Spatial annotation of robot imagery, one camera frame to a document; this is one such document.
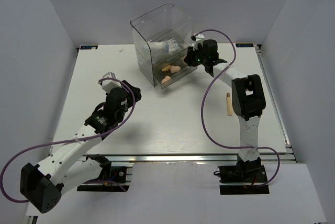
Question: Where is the right blue table label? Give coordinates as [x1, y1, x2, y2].
[235, 43, 254, 48]

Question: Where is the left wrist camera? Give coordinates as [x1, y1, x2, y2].
[98, 72, 121, 94]

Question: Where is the left blue table label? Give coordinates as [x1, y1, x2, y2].
[80, 45, 98, 50]

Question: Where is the clear drawer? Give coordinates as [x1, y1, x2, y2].
[153, 57, 197, 89]

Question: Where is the cotton pad packet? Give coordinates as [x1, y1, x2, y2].
[163, 38, 180, 53]
[142, 41, 167, 57]

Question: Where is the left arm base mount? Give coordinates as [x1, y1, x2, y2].
[76, 154, 132, 193]

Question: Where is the clear acrylic drawer organizer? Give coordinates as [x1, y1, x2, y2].
[130, 3, 196, 89]

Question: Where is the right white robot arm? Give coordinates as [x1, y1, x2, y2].
[184, 35, 266, 182]

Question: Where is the slim beige concealer tube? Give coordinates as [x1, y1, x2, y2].
[226, 93, 233, 116]

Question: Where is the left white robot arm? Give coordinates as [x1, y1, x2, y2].
[20, 78, 142, 214]

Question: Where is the beige sponge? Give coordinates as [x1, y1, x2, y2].
[170, 65, 181, 74]
[162, 65, 171, 72]
[161, 76, 171, 84]

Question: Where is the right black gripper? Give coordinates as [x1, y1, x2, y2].
[184, 44, 207, 68]

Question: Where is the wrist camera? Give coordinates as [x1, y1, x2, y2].
[98, 72, 121, 94]
[191, 33, 205, 45]

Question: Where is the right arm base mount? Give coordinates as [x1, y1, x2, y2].
[213, 161, 270, 195]

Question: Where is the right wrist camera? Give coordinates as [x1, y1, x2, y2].
[191, 33, 205, 45]

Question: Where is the blue table label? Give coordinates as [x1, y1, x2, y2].
[235, 43, 254, 48]
[80, 45, 98, 50]

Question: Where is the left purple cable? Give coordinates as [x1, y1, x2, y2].
[0, 77, 137, 204]

